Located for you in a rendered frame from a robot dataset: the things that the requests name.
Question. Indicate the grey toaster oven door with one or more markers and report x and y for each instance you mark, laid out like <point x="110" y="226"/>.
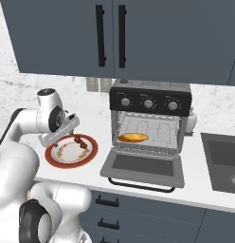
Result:
<point x="143" y="166"/>

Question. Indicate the orange baguette bread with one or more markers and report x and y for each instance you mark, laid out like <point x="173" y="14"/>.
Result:
<point x="132" y="137"/>

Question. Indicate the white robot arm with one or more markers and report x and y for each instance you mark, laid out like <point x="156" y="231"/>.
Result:
<point x="15" y="171"/>

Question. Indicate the grey toaster oven knob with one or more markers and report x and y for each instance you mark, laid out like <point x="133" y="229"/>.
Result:
<point x="173" y="105"/>
<point x="148" y="103"/>
<point x="125" y="101"/>

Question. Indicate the brown kebab skewer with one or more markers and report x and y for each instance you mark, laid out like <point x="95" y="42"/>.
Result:
<point x="81" y="141"/>

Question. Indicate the blue grey lower cupboard door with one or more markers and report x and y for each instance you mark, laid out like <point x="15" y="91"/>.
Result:
<point x="219" y="228"/>

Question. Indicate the black grey toaster oven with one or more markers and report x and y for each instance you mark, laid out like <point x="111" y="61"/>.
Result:
<point x="151" y="95"/>

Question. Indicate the beige wall socket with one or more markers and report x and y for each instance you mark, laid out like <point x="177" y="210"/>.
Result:
<point x="99" y="84"/>

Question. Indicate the white jar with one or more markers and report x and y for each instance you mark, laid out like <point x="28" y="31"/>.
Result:
<point x="191" y="121"/>

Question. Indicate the dark grey sink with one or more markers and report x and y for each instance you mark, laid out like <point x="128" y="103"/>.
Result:
<point x="222" y="161"/>

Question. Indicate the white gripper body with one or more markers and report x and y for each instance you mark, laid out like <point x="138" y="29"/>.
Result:
<point x="61" y="131"/>

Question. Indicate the blue grey drawer front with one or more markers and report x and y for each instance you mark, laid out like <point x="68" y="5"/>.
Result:
<point x="160" y="209"/>
<point x="148" y="231"/>

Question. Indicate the red rimmed white plate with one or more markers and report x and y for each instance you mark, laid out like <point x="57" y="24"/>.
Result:
<point x="70" y="153"/>

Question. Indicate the blue grey cupboard door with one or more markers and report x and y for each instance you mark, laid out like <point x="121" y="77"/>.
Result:
<point x="234" y="74"/>
<point x="179" y="38"/>
<point x="219" y="228"/>
<point x="56" y="34"/>

